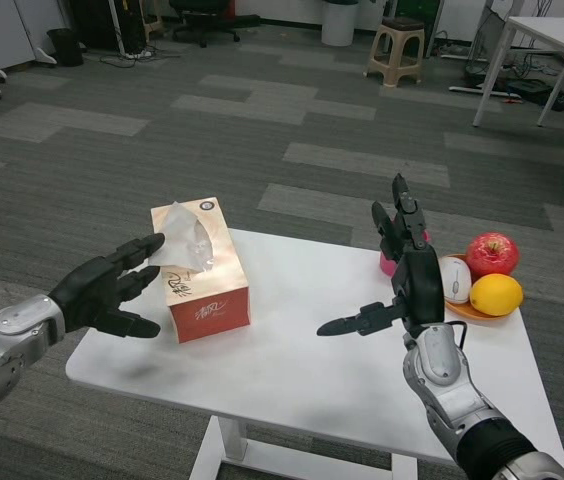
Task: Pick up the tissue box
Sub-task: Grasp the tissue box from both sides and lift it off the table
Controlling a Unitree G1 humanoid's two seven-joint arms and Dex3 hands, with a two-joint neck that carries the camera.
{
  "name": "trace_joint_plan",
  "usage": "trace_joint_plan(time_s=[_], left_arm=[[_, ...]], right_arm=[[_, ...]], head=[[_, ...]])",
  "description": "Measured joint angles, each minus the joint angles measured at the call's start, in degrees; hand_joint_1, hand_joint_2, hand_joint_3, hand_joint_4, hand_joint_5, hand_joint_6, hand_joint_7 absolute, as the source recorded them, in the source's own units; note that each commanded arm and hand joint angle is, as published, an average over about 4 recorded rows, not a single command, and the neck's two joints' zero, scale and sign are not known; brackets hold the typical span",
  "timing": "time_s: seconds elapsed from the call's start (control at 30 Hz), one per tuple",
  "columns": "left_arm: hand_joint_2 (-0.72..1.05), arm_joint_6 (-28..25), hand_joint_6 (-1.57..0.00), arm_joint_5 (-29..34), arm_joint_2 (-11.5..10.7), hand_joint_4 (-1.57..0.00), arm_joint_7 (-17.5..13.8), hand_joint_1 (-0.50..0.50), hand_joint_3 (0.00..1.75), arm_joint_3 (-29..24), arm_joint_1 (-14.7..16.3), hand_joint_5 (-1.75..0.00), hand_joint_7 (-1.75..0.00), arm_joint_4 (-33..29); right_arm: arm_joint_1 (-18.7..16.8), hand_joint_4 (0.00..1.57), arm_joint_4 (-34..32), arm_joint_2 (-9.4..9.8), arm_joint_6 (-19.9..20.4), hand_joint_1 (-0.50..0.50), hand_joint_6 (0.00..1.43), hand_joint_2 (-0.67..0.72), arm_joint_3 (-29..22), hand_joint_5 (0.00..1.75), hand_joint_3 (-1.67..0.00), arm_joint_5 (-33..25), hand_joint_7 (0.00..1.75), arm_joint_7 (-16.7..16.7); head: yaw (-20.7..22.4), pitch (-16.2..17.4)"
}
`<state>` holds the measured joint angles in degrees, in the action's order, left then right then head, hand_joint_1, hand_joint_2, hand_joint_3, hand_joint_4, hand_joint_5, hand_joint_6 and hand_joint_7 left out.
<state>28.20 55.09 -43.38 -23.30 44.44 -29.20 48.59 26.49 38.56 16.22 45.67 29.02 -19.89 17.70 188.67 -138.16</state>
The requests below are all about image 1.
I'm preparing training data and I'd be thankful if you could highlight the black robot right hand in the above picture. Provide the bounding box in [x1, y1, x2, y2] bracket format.
[316, 173, 447, 339]

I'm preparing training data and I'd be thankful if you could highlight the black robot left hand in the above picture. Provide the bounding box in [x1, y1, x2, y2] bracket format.
[47, 232, 167, 340]

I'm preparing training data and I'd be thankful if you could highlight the white tissue sheet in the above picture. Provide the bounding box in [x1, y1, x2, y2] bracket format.
[147, 200, 216, 275]

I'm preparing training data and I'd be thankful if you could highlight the orange tissue box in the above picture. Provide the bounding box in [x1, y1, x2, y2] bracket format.
[150, 196, 251, 345]

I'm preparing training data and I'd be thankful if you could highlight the white computer mouse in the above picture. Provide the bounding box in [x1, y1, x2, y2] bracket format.
[437, 255, 473, 305]

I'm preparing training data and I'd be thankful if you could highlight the pink plastic cup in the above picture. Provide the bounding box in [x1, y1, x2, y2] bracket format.
[377, 228, 434, 277]

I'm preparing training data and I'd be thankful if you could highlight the orange plate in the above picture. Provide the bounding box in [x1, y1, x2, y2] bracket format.
[439, 253, 526, 327]

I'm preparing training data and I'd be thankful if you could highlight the yellow lemon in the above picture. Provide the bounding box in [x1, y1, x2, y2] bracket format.
[469, 273, 525, 317]

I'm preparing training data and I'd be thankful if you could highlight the red apple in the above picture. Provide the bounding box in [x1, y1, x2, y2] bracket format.
[465, 231, 521, 277]

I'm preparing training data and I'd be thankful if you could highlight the white standing desk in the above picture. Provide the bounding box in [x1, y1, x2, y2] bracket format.
[449, 0, 513, 97]

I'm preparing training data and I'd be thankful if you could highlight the black flat floor case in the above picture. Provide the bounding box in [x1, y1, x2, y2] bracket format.
[506, 79, 553, 106]

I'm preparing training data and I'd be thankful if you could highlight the black waste bin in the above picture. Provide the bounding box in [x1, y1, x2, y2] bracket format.
[46, 28, 85, 68]

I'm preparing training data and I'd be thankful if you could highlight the beige plastic stool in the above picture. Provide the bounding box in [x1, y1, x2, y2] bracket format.
[365, 16, 426, 87]

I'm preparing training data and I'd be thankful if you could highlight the black equipment cabinet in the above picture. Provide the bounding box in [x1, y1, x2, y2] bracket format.
[69, 0, 146, 51]

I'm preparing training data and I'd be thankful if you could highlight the white plant pot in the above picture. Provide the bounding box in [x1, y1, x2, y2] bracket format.
[321, 2, 356, 48]

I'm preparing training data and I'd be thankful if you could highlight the small yellow stool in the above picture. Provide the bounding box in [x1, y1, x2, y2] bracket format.
[141, 0, 166, 41]

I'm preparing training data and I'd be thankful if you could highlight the large white desk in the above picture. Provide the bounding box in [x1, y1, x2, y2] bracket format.
[472, 16, 564, 129]

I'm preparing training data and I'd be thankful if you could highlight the black office chair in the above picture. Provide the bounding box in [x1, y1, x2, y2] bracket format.
[168, 0, 262, 50]

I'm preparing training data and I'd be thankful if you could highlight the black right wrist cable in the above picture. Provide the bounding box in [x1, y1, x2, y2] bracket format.
[444, 322, 467, 351]

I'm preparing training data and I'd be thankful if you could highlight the white table base frame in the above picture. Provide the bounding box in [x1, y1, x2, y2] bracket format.
[189, 414, 418, 480]

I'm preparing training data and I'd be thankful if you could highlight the white stand post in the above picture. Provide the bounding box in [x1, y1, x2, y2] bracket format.
[106, 0, 128, 54]

